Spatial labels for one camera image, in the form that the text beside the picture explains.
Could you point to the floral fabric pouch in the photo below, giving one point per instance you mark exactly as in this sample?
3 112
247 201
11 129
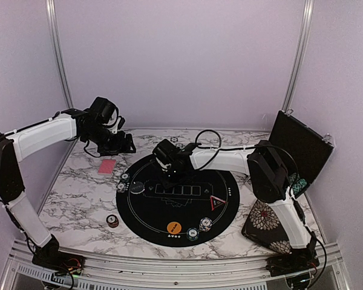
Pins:
263 227

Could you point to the round black poker mat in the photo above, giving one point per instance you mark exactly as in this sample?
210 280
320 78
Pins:
148 214

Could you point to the blue orange chip stack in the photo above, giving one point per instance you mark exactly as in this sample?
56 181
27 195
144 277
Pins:
205 224

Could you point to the black poker chip case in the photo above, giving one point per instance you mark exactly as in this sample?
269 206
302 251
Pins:
303 151

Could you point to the silver dealer button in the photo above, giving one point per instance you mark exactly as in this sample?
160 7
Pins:
136 188

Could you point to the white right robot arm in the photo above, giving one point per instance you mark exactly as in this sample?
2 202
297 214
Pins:
270 184

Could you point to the black white poker chip stack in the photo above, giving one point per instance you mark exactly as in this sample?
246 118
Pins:
121 187

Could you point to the red playing card deck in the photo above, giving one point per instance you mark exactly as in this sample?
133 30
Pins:
107 167

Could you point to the blue orange chips on marble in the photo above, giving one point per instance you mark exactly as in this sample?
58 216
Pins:
180 145

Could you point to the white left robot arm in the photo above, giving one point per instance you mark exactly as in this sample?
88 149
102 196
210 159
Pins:
16 146

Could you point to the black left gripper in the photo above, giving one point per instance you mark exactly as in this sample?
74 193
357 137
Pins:
118 147

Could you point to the red poker chip stack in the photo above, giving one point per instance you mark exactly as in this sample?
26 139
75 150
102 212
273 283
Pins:
112 221

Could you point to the red triangular marker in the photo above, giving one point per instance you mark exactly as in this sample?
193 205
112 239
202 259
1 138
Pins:
216 202

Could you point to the orange big blind button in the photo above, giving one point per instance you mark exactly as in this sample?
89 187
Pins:
174 227

